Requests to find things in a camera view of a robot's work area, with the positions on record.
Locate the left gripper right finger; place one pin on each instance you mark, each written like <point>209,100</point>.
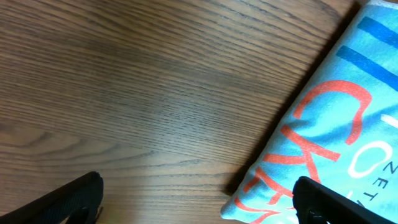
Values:
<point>317,204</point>

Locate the light blue printed t-shirt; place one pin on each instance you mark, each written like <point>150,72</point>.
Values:
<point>341,130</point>

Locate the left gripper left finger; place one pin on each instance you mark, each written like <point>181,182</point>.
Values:
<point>75,202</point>

